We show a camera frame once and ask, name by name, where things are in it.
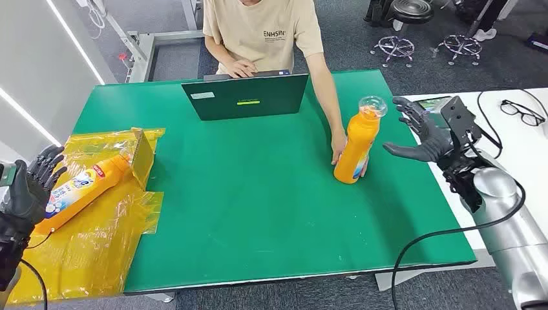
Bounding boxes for person's right hand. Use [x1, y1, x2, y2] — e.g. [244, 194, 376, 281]
[224, 59, 259, 79]

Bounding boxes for person's left hand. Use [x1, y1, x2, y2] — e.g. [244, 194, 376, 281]
[330, 128, 349, 167]

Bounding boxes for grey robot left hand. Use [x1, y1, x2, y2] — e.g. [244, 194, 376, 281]
[6, 144, 68, 226]

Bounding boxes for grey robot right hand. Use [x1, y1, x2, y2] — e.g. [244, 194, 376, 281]
[382, 96, 456, 164]

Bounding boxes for orange bottle with clear cap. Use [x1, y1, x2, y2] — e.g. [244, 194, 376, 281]
[333, 95, 389, 185]

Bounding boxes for orange bottle with printed label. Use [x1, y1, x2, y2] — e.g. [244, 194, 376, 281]
[34, 154, 132, 234]

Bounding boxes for dark laptop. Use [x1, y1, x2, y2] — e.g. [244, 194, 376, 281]
[181, 69, 310, 122]

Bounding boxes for smartphone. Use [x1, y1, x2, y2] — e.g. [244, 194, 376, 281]
[414, 96, 453, 114]

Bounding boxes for person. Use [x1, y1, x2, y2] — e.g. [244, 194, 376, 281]
[202, 0, 348, 167]

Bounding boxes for yellow plastic bag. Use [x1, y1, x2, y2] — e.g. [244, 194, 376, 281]
[6, 127, 167, 306]

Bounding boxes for black-rimmed glasses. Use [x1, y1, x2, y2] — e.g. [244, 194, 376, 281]
[500, 99, 547, 128]

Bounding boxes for green table mat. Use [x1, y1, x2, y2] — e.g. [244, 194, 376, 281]
[72, 69, 478, 296]

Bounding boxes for yellow box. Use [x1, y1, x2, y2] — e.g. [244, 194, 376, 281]
[130, 128, 156, 192]

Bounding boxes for white shoe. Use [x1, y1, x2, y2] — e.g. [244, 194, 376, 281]
[472, 27, 498, 43]

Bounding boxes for black stool with chrome base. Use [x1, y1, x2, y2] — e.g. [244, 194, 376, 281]
[370, 0, 436, 69]

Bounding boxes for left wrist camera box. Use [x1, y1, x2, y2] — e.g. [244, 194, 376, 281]
[0, 161, 18, 207]

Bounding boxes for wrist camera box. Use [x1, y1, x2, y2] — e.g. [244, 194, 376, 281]
[439, 96, 483, 145]
[0, 161, 18, 207]

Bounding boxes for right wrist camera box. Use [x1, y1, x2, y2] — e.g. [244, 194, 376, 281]
[439, 96, 483, 145]

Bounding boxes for thin black cable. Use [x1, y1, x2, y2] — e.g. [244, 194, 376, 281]
[476, 87, 548, 149]

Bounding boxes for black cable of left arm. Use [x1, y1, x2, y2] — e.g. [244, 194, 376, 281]
[19, 230, 55, 310]

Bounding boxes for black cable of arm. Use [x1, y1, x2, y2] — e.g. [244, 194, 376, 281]
[19, 230, 55, 310]
[390, 132, 527, 310]

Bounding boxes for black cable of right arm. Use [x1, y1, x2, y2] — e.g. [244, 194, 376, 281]
[390, 132, 527, 310]

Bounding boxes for grey metal frame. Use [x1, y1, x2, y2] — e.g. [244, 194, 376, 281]
[76, 0, 205, 84]

